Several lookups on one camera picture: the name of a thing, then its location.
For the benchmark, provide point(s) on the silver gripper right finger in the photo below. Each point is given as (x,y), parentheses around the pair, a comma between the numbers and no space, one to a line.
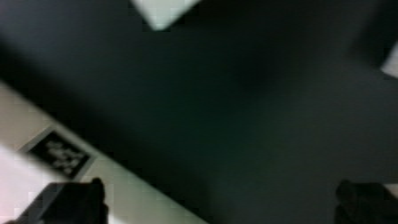
(366,204)

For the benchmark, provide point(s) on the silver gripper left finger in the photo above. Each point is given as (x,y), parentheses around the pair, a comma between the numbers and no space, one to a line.
(67,204)

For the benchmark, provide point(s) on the white square table top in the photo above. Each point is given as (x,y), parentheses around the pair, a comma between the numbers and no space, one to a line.
(48,157)

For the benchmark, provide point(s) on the white table leg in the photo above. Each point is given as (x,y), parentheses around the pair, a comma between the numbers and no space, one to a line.
(389,66)

